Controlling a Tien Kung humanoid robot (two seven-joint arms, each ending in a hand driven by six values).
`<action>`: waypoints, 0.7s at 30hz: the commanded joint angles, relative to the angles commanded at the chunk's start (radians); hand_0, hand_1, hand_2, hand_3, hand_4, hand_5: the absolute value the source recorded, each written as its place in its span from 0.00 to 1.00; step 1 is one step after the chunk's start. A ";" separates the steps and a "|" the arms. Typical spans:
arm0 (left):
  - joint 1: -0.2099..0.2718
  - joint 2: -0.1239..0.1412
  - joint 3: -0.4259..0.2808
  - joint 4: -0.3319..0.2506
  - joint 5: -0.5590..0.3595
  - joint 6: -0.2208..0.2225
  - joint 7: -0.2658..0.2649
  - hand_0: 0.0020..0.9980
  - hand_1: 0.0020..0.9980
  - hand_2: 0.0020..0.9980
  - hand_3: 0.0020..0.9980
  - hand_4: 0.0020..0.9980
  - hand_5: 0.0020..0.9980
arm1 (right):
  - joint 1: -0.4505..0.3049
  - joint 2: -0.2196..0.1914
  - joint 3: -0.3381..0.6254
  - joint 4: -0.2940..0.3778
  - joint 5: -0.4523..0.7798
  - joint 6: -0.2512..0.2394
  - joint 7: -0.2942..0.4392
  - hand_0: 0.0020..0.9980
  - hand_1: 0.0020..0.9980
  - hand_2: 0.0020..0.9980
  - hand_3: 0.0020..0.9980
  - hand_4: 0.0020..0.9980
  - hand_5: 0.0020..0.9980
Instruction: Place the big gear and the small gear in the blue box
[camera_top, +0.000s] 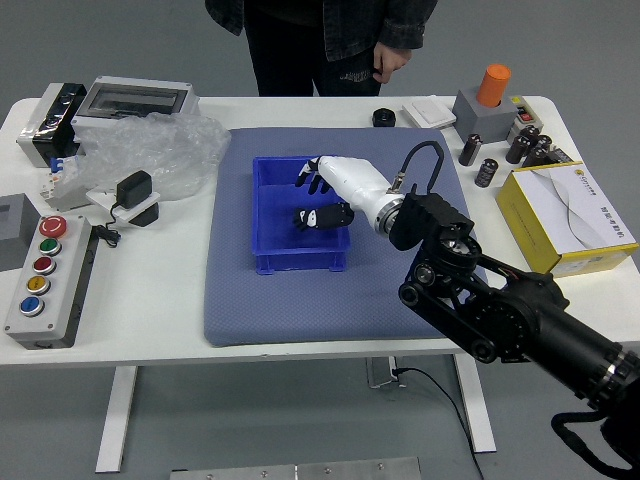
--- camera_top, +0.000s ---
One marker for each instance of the white circuit breaker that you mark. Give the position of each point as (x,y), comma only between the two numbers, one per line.
(62,187)

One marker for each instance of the blue-grey padded mat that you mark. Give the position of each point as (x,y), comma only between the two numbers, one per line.
(300,310)

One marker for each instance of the grey push button control box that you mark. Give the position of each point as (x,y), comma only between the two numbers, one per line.
(50,285)

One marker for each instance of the person's left hand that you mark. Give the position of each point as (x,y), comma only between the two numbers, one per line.
(390,60)

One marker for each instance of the black round knob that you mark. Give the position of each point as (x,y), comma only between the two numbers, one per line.
(383,118)

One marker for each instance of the dark cylindrical capacitor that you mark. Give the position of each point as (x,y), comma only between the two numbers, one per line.
(530,134)
(517,149)
(544,142)
(487,172)
(470,149)
(535,156)

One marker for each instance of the white and black socket block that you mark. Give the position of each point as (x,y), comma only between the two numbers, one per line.
(145,212)

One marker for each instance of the orange cylinder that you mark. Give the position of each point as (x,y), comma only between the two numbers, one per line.
(493,85)

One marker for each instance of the clear plastic bag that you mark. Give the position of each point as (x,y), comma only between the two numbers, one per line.
(165,145)

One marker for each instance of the black and grey switch box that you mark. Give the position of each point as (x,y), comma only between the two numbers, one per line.
(50,125)

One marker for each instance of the person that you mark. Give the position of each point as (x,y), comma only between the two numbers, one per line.
(310,40)

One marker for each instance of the small black component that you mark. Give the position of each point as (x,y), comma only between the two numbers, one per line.
(561,156)

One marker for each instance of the white table leg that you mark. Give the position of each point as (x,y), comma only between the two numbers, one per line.
(117,415)
(475,405)

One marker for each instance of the grey block holder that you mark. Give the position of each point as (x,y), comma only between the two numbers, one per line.
(487,120)

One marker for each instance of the grey distribution box clear cover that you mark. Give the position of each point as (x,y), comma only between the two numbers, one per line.
(135,97)

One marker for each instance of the grey under-table power box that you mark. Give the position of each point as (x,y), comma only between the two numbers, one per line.
(382,372)

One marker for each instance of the grey square box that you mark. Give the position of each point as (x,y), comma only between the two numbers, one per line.
(15,230)

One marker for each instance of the black power adapter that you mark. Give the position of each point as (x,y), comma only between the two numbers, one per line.
(134,189)

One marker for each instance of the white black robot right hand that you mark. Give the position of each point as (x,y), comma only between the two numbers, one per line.
(355,182)

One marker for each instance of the white wall switch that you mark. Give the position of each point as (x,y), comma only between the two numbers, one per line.
(429,112)

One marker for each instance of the white switch with red button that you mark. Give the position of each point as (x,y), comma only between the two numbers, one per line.
(525,112)

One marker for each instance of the blue plastic box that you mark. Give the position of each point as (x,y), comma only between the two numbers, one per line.
(280,245)

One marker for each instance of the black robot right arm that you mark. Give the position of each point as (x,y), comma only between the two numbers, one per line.
(525,310)

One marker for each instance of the yellow and white carton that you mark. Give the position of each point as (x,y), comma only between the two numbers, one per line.
(585,210)

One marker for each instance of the silver metal plate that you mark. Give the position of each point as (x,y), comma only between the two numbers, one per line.
(295,471)

